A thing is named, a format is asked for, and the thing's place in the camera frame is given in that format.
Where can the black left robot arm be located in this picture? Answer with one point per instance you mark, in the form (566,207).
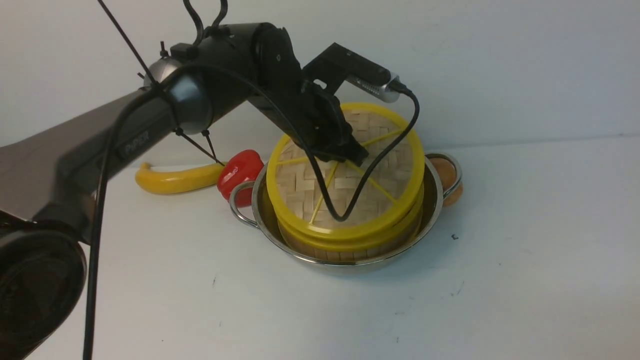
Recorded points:
(50,182)

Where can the red bell pepper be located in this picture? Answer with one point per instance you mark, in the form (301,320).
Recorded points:
(243,167)

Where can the bamboo steamer basket yellow rim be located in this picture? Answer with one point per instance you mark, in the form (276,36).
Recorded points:
(362,248)

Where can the woven bamboo steamer lid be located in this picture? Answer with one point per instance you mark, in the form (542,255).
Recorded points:
(389,192)

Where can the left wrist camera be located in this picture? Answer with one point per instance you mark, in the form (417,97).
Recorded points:
(338,64)

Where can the stainless steel pot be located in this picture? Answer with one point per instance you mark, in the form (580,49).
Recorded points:
(265,220)

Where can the yellow banana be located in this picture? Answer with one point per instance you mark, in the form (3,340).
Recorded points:
(178,182)

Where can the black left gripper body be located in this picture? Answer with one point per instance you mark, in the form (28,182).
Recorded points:
(301,100)

